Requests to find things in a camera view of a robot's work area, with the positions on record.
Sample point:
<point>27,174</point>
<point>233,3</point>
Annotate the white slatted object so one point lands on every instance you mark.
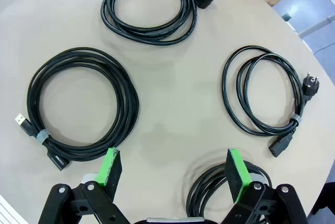
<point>8,213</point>

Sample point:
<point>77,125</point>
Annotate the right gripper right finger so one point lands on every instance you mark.
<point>239,174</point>

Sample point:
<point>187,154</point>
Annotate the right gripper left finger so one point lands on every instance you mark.
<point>104,171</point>

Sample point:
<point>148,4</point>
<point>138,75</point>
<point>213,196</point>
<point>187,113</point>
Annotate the grey table foot bar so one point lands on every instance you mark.
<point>316,26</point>

